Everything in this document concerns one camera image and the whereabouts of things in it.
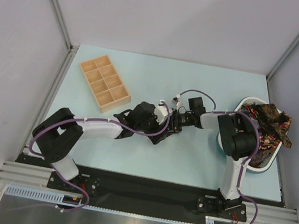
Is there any red navy striped tie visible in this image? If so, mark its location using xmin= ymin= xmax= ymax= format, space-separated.
xmin=159 ymin=129 xmax=178 ymax=141

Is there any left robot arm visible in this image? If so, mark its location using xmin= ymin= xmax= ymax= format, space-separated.
xmin=29 ymin=101 xmax=175 ymax=191

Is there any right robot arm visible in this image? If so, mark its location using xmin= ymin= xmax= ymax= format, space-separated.
xmin=171 ymin=97 xmax=259 ymax=217

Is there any wooden compartment tray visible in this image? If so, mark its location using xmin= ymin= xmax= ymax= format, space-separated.
xmin=79 ymin=54 xmax=131 ymax=113

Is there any white laundry basket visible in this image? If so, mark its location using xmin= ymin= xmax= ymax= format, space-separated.
xmin=211 ymin=92 xmax=290 ymax=179

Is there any red floral patterned tie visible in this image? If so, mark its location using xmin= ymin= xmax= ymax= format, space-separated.
xmin=259 ymin=124 xmax=282 ymax=151

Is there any dark paisley tie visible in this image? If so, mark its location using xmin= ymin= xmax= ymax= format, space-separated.
xmin=242 ymin=103 xmax=292 ymax=149

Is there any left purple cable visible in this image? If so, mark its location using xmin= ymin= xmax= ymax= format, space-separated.
xmin=17 ymin=79 xmax=174 ymax=224

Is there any purple cable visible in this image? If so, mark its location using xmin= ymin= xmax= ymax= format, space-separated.
xmin=155 ymin=86 xmax=277 ymax=224
xmin=17 ymin=79 xmax=174 ymax=224

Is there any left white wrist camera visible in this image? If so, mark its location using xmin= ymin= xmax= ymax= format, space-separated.
xmin=153 ymin=100 xmax=173 ymax=125

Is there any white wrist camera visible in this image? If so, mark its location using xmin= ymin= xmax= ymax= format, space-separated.
xmin=153 ymin=100 xmax=173 ymax=125
xmin=172 ymin=94 xmax=182 ymax=110

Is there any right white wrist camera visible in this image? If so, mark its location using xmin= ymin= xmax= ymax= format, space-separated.
xmin=172 ymin=94 xmax=182 ymax=110

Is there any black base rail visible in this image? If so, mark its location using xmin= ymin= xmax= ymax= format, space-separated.
xmin=11 ymin=153 xmax=287 ymax=224

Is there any grey cable duct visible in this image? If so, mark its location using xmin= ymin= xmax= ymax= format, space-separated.
xmin=5 ymin=182 xmax=252 ymax=224

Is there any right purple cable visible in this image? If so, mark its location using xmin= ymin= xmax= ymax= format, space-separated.
xmin=155 ymin=86 xmax=277 ymax=224

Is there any aluminium frame post right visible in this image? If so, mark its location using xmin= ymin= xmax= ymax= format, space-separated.
xmin=266 ymin=0 xmax=299 ymax=86

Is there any aluminium frame post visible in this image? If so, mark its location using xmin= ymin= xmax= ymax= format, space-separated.
xmin=266 ymin=0 xmax=299 ymax=86
xmin=49 ymin=0 xmax=79 ymax=52

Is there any aluminium frame post left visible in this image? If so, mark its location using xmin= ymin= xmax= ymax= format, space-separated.
xmin=49 ymin=0 xmax=79 ymax=52

